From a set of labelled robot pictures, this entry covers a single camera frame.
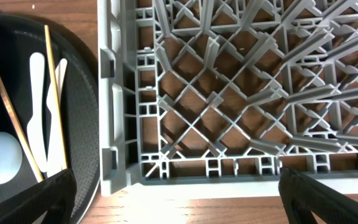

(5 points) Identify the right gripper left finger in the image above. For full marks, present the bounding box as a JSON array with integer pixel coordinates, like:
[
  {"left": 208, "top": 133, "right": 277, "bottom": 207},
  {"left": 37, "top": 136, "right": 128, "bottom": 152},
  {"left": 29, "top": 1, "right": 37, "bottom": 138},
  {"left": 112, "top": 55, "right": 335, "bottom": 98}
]
[{"left": 0, "top": 169, "right": 76, "bottom": 223}]

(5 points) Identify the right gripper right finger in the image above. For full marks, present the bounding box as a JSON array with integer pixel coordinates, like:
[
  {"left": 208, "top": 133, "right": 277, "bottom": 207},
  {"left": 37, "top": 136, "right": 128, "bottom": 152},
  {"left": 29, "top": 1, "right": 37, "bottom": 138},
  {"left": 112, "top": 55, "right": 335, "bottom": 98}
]
[{"left": 278, "top": 167, "right": 358, "bottom": 223}]

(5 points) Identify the long wooden chopstick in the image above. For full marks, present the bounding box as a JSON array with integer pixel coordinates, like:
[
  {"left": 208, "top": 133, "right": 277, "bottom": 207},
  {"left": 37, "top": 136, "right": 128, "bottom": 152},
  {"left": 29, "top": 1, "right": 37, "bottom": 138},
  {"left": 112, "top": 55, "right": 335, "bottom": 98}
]
[{"left": 44, "top": 25, "right": 68, "bottom": 169}]

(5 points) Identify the grey plastic dishwasher rack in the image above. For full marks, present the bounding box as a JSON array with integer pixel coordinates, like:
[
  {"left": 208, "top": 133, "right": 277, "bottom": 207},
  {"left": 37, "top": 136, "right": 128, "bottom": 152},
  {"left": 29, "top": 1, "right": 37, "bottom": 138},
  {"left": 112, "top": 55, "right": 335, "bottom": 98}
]
[{"left": 98, "top": 0, "right": 358, "bottom": 198}]

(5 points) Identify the short wooden chopstick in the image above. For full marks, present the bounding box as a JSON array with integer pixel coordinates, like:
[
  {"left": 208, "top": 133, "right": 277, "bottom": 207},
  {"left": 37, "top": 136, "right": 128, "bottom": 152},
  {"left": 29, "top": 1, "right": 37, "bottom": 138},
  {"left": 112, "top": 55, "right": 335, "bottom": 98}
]
[{"left": 0, "top": 77, "right": 44, "bottom": 182}]

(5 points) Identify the round black serving tray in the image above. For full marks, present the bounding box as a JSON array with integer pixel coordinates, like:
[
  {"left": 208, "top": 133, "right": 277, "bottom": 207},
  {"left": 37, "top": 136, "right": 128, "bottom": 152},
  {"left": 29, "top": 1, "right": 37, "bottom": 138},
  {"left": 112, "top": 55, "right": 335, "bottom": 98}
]
[{"left": 0, "top": 14, "right": 100, "bottom": 223}]

